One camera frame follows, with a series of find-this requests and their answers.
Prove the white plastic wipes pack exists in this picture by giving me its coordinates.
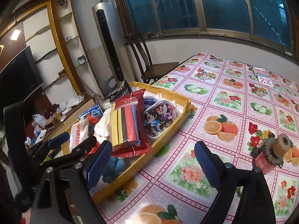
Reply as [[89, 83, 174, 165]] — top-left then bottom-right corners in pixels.
[[69, 119, 89, 151]]

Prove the white tissue cloth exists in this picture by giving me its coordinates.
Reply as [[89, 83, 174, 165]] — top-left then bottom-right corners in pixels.
[[93, 108, 111, 144]]

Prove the red plastic bag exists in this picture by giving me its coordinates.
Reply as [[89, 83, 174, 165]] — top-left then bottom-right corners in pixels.
[[88, 114, 101, 131]]

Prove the blue tissue box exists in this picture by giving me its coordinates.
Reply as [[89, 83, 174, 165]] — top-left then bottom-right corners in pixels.
[[78, 104, 103, 120]]

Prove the red foil package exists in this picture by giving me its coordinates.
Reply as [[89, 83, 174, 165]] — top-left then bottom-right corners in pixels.
[[112, 89, 152, 158]]

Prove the colourful sponge pack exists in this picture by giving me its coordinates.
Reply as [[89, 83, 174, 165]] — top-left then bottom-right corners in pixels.
[[110, 97, 140, 151]]

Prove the black tissue pack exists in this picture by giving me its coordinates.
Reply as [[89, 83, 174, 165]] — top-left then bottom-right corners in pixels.
[[109, 80, 132, 103]]

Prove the clear cartoon zipper pouch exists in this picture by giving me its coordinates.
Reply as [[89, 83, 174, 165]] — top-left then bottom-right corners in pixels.
[[144, 100, 180, 140]]

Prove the blue Vinda tissue pack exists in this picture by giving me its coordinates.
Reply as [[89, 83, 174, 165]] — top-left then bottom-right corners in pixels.
[[143, 96, 158, 110]]

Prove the wooden TV cabinet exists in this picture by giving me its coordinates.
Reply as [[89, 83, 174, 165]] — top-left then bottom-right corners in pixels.
[[30, 93, 96, 145]]

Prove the brown tape roll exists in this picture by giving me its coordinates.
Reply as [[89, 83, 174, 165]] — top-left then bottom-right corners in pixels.
[[273, 133, 291, 157]]

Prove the yellow taped foam box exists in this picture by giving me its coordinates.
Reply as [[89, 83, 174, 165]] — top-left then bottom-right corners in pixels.
[[61, 81, 192, 204]]

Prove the black television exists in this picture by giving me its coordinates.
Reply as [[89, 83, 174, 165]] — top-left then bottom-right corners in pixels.
[[1, 46, 44, 127]]

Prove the tall silver air conditioner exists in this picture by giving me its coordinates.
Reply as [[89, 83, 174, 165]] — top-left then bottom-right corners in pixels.
[[92, 1, 135, 86]]

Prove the dark wooden chair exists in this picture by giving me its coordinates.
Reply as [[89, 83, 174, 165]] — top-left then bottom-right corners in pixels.
[[124, 32, 179, 84]]

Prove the playing cards pile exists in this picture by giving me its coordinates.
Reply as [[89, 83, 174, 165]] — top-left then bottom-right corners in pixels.
[[253, 67, 274, 88]]

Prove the window with wooden frame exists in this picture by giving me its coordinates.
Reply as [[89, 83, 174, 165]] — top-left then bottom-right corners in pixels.
[[115, 0, 298, 59]]

